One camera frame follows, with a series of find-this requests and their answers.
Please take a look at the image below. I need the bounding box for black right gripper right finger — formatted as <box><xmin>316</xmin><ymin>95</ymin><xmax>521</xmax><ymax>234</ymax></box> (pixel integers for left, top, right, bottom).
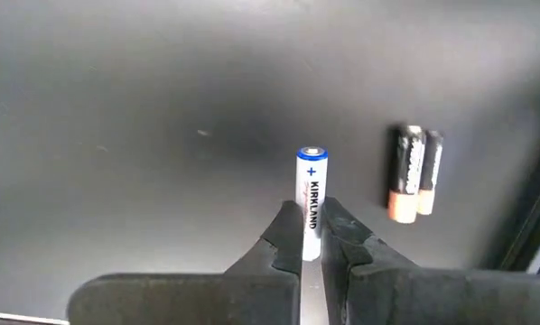
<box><xmin>320</xmin><ymin>197</ymin><xmax>540</xmax><ymax>325</ymax></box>

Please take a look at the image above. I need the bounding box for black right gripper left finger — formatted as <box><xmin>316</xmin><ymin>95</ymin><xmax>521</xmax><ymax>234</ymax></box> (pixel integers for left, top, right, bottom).
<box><xmin>66</xmin><ymin>200</ymin><xmax>305</xmax><ymax>325</ymax></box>

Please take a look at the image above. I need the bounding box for silver blue-tipped battery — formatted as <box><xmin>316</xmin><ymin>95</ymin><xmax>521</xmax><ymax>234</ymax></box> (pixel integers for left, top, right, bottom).
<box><xmin>295</xmin><ymin>145</ymin><xmax>330</xmax><ymax>263</ymax></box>

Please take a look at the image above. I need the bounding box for black copper Duracell battery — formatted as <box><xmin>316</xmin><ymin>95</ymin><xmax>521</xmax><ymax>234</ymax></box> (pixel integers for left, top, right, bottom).
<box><xmin>386</xmin><ymin>124</ymin><xmax>427</xmax><ymax>225</ymax></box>
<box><xmin>416</xmin><ymin>129</ymin><xmax>444</xmax><ymax>217</ymax></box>

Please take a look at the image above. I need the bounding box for black table mat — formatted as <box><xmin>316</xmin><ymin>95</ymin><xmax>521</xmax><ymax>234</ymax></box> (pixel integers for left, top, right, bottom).
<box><xmin>0</xmin><ymin>0</ymin><xmax>540</xmax><ymax>320</ymax></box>

